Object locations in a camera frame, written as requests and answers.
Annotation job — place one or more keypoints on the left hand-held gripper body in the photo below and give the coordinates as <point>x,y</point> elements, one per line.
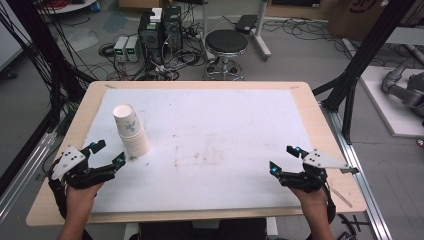
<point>68,160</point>

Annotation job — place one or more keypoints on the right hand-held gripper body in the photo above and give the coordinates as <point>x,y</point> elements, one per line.
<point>320,161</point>

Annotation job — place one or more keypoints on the stack of white cups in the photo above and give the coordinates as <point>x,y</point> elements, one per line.
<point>134,137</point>

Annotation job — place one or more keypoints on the person's left hand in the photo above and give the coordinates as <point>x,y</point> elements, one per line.
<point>81,196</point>

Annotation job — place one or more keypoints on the person's right hand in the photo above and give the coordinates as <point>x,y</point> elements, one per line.
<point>310,198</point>

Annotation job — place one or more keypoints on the black tape piece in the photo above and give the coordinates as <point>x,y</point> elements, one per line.
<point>40,176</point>
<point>352,171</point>

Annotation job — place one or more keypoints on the thin wooden stick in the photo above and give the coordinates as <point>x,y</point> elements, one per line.
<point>341,198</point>

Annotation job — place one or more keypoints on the wooden table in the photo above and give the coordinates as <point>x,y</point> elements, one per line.
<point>320,110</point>

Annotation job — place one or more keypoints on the white foam sheet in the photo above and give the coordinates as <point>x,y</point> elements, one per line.
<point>213,133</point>

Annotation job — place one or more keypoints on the white floor platform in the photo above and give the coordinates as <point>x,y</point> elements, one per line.
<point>386,106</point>

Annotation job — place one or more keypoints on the person's dark clothing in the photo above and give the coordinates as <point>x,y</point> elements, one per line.
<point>203,230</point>

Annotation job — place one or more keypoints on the grey bench power supply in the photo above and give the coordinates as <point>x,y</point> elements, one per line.
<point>132,49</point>
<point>120,49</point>

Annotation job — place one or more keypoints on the white metal stand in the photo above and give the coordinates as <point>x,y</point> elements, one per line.
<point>262,40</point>

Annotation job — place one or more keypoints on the black computer tower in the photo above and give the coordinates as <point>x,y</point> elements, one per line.
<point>150,36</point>
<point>172,28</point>

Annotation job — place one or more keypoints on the black round stool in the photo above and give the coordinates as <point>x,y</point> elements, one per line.
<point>226,42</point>

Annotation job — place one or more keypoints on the white board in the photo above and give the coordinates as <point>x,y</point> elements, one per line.
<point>8,43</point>

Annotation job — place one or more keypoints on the flat black device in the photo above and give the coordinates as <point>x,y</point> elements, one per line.
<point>246,23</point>

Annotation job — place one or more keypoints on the blue tape roll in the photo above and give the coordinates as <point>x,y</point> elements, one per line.
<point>95,6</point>

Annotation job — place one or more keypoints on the white round table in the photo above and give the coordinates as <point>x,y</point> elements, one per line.
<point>73,7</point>

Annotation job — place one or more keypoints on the small white box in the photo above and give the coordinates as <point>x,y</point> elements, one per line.
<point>156,15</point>

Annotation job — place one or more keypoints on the large cardboard box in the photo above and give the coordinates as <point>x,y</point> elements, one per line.
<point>353,20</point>

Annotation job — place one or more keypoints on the aluminium rail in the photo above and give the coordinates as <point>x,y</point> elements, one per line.
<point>20,190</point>
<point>363,190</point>

